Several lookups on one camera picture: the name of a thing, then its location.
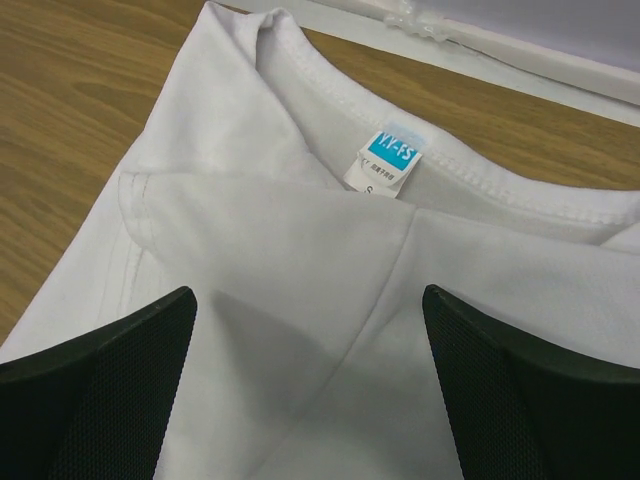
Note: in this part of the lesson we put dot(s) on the white t shirt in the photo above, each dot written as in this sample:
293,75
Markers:
308,216

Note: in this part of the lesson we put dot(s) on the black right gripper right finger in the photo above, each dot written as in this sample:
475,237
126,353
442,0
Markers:
520,407

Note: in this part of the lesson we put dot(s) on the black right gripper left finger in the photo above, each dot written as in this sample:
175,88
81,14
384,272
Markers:
97,406

